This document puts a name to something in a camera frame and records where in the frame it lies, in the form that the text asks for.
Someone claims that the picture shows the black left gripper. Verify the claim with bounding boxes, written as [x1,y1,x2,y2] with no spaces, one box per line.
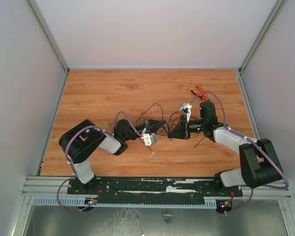
[124,119,166,141]

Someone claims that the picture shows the dark brown wire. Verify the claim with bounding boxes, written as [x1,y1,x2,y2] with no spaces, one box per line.
[159,112,185,138]

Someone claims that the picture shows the orange handled pliers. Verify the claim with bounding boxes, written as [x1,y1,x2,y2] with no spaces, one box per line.
[191,86,211,102]

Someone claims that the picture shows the grey slotted cable duct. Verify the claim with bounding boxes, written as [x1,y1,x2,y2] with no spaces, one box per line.
[31,196,217,209]

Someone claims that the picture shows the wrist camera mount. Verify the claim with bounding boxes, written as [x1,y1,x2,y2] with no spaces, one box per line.
[141,133,157,147]
[179,103,192,123]

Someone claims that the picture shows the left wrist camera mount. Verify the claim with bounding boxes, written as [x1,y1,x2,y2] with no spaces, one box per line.
[141,133,157,147]

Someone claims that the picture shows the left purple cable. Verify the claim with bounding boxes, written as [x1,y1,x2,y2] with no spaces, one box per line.
[57,111,148,213]

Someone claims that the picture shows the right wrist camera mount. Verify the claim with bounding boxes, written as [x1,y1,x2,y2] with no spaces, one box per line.
[179,103,192,123]

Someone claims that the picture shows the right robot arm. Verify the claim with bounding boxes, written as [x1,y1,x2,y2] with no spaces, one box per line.
[169,102,283,196]

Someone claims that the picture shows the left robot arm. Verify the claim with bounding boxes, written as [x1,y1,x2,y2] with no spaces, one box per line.
[59,119,166,194]

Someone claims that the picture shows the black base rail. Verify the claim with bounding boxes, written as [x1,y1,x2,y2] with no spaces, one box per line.
[67,177,243,205]

